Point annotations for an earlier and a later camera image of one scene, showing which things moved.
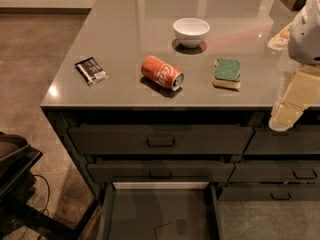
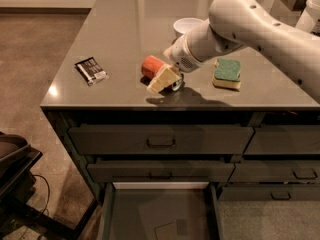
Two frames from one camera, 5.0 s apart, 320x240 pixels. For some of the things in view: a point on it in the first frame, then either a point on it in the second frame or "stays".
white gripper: [306, 37] → [181, 58]
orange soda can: [162, 73] stays
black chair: [17, 182] stays
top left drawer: [160, 139] stays
